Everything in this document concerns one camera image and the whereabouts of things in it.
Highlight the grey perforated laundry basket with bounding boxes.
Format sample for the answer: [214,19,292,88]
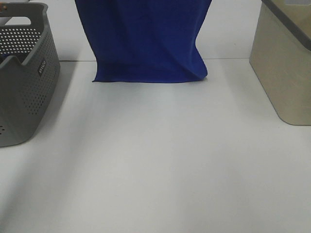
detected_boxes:
[0,2,60,147]

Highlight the blue towel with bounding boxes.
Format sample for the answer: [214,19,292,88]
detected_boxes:
[91,0,213,83]

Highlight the beige plastic basket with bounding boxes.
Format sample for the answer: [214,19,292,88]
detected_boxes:
[249,0,311,126]

